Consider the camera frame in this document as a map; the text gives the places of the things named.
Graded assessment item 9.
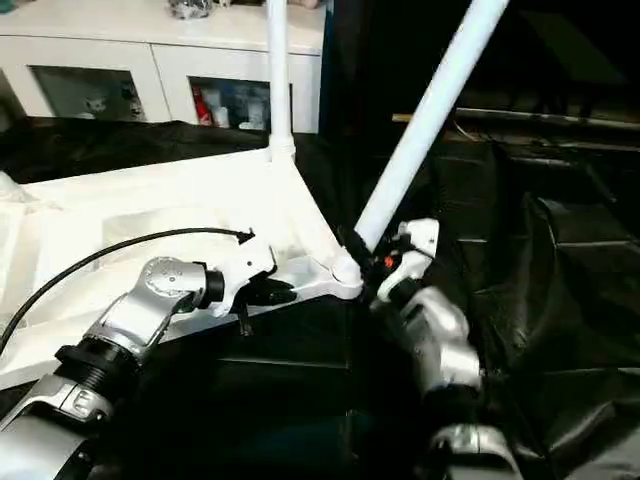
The white plastic table top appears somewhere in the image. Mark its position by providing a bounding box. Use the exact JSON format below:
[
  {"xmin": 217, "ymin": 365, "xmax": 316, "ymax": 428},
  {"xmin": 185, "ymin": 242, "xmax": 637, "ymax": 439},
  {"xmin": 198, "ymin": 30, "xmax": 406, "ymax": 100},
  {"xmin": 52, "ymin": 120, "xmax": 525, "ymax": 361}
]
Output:
[{"xmin": 0, "ymin": 144, "xmax": 365, "ymax": 392}]

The black plastic mat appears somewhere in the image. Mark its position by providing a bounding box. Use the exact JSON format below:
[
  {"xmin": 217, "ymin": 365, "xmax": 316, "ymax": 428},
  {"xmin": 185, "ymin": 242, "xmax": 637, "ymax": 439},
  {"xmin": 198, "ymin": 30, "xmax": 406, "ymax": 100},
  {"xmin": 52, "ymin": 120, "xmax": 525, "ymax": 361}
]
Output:
[{"xmin": 0, "ymin": 115, "xmax": 640, "ymax": 480}]

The red bottle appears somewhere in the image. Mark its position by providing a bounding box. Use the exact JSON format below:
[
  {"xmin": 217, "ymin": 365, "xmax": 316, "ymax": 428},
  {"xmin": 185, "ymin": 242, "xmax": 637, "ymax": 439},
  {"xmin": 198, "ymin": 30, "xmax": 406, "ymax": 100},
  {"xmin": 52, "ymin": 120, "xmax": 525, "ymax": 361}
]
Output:
[{"xmin": 191, "ymin": 83, "xmax": 215, "ymax": 126}]

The white cabinet with glass doors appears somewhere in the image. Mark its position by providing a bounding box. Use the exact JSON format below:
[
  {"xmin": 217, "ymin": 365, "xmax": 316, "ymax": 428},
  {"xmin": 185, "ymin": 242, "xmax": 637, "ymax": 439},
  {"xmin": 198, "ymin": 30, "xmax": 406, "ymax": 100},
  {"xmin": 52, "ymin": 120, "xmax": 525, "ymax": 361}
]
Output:
[{"xmin": 0, "ymin": 3, "xmax": 327, "ymax": 135}]

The dark patterned jar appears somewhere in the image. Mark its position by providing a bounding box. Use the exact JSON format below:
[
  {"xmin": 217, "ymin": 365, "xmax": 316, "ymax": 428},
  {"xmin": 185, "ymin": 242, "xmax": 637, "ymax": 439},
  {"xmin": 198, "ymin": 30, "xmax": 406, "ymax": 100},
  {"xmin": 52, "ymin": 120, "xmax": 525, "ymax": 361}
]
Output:
[{"xmin": 166, "ymin": 0, "xmax": 205, "ymax": 22}]

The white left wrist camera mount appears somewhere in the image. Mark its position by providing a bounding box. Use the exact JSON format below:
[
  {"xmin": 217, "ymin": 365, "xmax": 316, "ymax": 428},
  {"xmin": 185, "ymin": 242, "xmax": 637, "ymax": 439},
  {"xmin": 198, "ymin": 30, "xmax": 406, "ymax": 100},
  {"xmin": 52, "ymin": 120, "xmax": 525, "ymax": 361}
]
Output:
[{"xmin": 214, "ymin": 231, "xmax": 280, "ymax": 318}]

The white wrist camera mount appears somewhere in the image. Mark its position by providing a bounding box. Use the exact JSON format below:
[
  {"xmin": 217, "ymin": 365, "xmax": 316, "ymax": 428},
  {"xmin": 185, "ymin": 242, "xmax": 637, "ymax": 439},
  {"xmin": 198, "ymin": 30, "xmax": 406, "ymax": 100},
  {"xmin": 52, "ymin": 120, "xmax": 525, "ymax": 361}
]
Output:
[
  {"xmin": 214, "ymin": 231, "xmax": 280, "ymax": 318},
  {"xmin": 376, "ymin": 217, "xmax": 442, "ymax": 302}
]

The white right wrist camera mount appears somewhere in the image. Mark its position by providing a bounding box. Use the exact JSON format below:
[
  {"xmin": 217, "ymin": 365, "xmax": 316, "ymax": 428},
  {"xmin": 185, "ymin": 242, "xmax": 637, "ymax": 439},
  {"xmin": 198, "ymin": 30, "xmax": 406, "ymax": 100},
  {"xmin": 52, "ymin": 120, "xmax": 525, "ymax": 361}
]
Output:
[{"xmin": 376, "ymin": 217, "xmax": 442, "ymax": 302}]

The dark metal rail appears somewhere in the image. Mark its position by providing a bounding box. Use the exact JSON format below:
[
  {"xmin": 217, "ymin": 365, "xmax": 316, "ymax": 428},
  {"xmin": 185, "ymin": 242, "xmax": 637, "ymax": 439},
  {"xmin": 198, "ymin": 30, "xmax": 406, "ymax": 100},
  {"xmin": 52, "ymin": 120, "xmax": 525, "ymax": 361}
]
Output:
[{"xmin": 456, "ymin": 106, "xmax": 640, "ymax": 127}]

